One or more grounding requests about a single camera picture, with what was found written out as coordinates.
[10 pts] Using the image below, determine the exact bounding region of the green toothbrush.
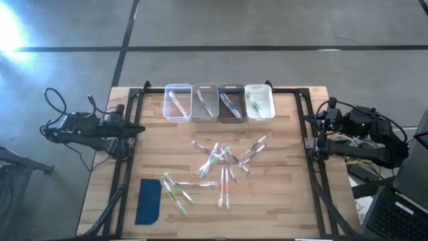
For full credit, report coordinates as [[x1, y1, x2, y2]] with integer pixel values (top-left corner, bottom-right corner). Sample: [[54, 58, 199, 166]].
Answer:
[[249, 95, 268, 118], [160, 179, 187, 216], [199, 144, 231, 177], [245, 92, 262, 114], [163, 171, 195, 204]]

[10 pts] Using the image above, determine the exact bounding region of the dark smoky plastic bin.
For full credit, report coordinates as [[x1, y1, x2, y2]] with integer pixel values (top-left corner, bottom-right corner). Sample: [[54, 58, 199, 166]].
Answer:
[[217, 84, 247, 124]]

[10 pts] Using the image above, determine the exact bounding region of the orange toothbrush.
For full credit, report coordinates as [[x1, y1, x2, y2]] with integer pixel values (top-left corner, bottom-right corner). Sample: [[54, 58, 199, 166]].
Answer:
[[223, 166, 231, 210], [217, 165, 225, 208], [168, 91, 185, 114], [169, 92, 189, 118]]

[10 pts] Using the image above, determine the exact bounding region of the white plastic bin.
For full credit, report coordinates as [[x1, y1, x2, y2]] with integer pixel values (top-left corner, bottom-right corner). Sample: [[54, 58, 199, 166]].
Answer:
[[243, 83, 276, 124]]

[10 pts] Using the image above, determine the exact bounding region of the black open laptop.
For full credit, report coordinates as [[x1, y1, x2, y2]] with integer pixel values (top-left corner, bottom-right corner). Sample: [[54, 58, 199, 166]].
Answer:
[[360, 110, 428, 241]]

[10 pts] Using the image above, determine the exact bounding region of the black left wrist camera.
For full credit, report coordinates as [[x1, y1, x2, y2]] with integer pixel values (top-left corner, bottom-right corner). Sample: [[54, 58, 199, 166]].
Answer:
[[107, 103, 126, 123]]

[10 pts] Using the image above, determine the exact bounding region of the black floor stand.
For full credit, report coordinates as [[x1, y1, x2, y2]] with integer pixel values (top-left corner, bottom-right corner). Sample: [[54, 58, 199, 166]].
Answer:
[[0, 146, 55, 241]]

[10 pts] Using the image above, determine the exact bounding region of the yellow cable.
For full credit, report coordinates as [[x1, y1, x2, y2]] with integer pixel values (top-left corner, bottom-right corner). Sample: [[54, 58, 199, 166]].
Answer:
[[346, 159, 385, 168]]

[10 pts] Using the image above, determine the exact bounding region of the blue toothbrush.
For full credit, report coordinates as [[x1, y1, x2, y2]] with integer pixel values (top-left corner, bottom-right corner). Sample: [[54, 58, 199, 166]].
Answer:
[[219, 92, 237, 116], [224, 94, 243, 118], [199, 143, 220, 179]]

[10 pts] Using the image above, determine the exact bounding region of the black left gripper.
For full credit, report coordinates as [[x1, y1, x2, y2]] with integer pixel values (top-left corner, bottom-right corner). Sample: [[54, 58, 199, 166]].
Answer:
[[96, 120, 146, 138]]

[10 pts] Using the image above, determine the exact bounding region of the white paper sheet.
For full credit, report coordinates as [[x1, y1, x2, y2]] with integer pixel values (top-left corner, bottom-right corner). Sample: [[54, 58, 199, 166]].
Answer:
[[353, 195, 376, 226]]

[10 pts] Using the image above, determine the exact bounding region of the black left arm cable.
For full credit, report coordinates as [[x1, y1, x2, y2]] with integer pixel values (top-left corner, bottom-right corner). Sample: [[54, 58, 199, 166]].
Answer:
[[43, 87, 111, 117]]

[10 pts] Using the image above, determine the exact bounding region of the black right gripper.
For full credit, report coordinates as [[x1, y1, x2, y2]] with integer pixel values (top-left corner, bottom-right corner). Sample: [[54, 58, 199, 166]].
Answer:
[[302, 108, 350, 133]]

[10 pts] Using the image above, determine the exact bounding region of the monitor with blue screen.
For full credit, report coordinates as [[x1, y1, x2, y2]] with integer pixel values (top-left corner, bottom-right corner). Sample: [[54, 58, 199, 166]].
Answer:
[[413, 131, 428, 151]]

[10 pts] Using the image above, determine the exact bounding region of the light grey plastic bin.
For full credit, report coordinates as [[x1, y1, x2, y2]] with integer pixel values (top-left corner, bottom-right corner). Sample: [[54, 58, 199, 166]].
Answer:
[[191, 83, 221, 123]]

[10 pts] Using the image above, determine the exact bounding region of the clear plastic bin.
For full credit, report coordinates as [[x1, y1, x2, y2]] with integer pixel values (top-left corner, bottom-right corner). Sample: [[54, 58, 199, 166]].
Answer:
[[163, 82, 194, 124]]

